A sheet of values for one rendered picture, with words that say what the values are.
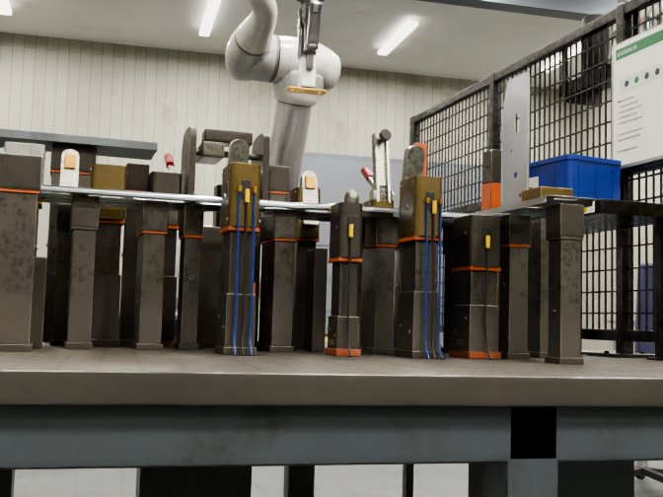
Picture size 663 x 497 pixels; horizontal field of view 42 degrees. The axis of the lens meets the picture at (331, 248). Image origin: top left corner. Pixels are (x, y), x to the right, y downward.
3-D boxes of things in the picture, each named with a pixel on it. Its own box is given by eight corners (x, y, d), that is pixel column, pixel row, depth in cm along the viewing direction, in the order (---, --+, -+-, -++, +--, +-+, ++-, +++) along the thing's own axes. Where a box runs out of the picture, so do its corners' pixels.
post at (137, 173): (117, 344, 185) (126, 162, 189) (115, 344, 190) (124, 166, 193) (141, 345, 187) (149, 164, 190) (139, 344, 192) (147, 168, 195)
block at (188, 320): (178, 349, 168) (184, 204, 171) (173, 348, 175) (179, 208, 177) (198, 350, 170) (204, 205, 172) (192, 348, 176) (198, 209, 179)
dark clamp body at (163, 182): (142, 347, 183) (150, 171, 187) (136, 345, 195) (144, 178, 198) (176, 348, 186) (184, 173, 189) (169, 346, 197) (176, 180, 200)
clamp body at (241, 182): (224, 358, 148) (232, 159, 151) (212, 354, 159) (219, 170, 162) (261, 358, 150) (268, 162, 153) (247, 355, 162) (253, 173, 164)
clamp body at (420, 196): (416, 361, 156) (420, 172, 159) (392, 358, 168) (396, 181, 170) (450, 361, 158) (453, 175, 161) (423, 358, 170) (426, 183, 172)
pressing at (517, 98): (526, 220, 189) (527, 69, 192) (500, 225, 200) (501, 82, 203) (528, 220, 190) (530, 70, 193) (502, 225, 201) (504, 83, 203)
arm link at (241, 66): (233, 14, 229) (281, 23, 233) (217, 47, 245) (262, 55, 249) (233, 57, 225) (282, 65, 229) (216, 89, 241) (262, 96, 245)
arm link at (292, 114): (227, 286, 262) (295, 291, 270) (238, 304, 248) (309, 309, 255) (265, 31, 244) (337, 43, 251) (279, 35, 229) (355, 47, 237)
